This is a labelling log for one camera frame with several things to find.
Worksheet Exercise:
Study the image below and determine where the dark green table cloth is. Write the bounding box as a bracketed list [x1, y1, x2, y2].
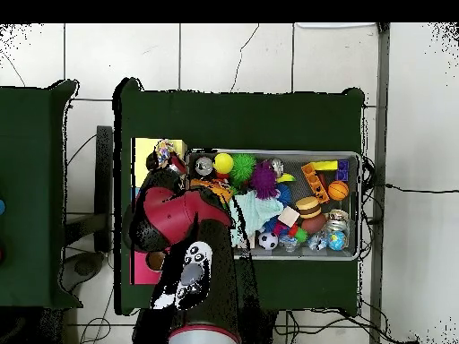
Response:
[113, 77, 366, 316]

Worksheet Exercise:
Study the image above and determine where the orange plastic brick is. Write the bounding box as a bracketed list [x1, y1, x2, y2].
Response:
[300, 161, 330, 204]
[189, 177, 235, 204]

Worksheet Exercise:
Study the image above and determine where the wooden box with three holes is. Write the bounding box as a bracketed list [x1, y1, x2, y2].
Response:
[129, 137, 188, 286]

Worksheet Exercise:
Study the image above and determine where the purple spiky toy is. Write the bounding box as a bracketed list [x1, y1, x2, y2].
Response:
[249, 160, 280, 201]

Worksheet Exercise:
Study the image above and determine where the black stand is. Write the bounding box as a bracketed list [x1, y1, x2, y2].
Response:
[64, 125, 115, 254]

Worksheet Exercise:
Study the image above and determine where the brown burger toy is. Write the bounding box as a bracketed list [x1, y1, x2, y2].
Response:
[294, 195, 323, 219]

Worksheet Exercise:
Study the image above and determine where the yellow tennis ball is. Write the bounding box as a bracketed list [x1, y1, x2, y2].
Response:
[212, 152, 235, 176]

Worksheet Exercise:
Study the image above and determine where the orange basketball toy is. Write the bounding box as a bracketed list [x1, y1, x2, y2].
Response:
[327, 180, 350, 202]

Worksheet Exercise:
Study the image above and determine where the small soccer ball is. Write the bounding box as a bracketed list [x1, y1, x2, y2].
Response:
[257, 231, 280, 251]

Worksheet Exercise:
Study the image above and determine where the mint knitted cloth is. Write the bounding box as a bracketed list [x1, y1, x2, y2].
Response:
[228, 190, 285, 248]

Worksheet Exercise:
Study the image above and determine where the green covered side table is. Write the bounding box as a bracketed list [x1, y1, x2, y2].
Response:
[0, 81, 82, 311]

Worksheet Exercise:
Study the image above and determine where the black cable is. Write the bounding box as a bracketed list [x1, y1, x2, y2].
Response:
[372, 182, 459, 194]

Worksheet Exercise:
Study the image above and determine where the green spiky rubber ball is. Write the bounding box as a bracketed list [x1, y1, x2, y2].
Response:
[229, 153, 258, 186]

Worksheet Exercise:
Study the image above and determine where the clear mesh bin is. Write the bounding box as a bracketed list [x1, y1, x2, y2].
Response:
[183, 149, 362, 262]

